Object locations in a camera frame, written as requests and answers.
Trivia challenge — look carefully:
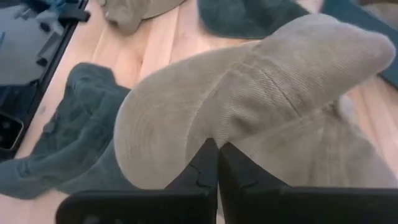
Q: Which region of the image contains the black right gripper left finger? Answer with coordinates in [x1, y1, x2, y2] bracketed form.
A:
[55, 138, 220, 224]

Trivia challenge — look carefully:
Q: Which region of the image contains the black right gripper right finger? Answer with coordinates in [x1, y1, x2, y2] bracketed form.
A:
[218, 142, 398, 224]

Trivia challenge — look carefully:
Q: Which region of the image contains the beige corduroy bucket hat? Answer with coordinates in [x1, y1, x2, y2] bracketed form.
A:
[98, 0, 187, 35]
[113, 14, 397, 190]

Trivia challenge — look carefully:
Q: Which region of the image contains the black equipment tray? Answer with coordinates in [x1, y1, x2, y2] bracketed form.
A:
[0, 0, 91, 162]

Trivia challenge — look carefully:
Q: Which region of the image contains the black device with screen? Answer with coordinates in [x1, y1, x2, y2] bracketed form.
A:
[0, 111, 24, 151]

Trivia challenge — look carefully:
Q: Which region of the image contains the blue plastic bin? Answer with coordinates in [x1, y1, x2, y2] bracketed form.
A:
[322, 0, 398, 88]

